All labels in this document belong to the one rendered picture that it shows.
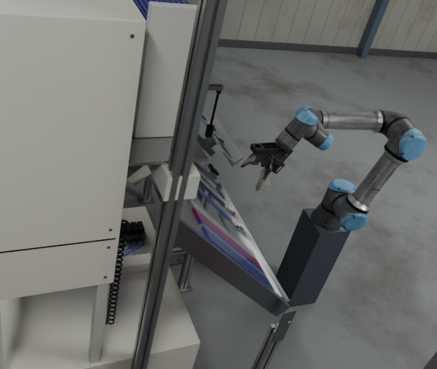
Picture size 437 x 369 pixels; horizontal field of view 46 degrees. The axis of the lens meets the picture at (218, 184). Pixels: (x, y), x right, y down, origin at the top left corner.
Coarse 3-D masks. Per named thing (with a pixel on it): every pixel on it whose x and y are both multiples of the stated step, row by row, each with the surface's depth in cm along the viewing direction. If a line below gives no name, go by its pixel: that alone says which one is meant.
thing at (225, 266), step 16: (176, 240) 134; (192, 240) 136; (208, 240) 141; (192, 256) 141; (208, 256) 144; (224, 256) 146; (224, 272) 151; (240, 272) 154; (240, 288) 160; (256, 288) 163; (272, 304) 173
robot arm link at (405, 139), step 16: (400, 128) 206; (416, 128) 205; (400, 144) 203; (416, 144) 203; (384, 160) 212; (400, 160) 207; (368, 176) 218; (384, 176) 214; (368, 192) 219; (336, 208) 231; (352, 208) 223; (368, 208) 224; (352, 224) 226
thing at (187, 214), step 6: (150, 174) 142; (156, 186) 138; (156, 192) 137; (198, 198) 174; (186, 204) 153; (198, 204) 168; (186, 210) 148; (204, 210) 170; (180, 216) 138; (186, 216) 143; (192, 216) 149; (192, 222) 145; (198, 228) 146
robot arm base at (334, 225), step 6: (318, 210) 246; (324, 210) 242; (312, 216) 250; (318, 216) 245; (324, 216) 243; (330, 216) 242; (318, 222) 245; (324, 222) 245; (330, 222) 243; (336, 222) 243; (324, 228) 245; (330, 228) 244; (336, 228) 245
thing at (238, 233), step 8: (208, 184) 209; (216, 192) 214; (216, 200) 201; (224, 200) 218; (224, 208) 205; (224, 216) 192; (232, 216) 208; (224, 224) 187; (232, 224) 196; (232, 232) 186; (240, 232) 200; (240, 240) 189; (248, 248) 192
